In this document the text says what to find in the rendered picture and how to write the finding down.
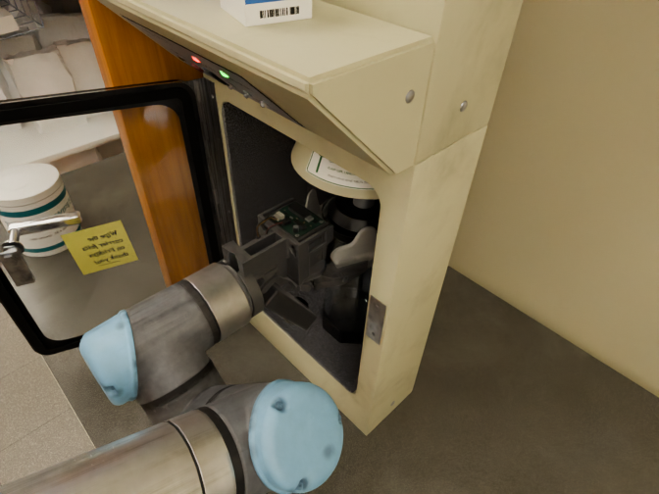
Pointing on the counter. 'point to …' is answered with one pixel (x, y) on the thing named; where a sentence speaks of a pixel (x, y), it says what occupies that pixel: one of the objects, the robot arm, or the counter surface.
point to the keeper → (376, 320)
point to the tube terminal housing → (408, 191)
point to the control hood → (314, 69)
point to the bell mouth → (329, 174)
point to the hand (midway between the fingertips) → (359, 226)
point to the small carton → (267, 11)
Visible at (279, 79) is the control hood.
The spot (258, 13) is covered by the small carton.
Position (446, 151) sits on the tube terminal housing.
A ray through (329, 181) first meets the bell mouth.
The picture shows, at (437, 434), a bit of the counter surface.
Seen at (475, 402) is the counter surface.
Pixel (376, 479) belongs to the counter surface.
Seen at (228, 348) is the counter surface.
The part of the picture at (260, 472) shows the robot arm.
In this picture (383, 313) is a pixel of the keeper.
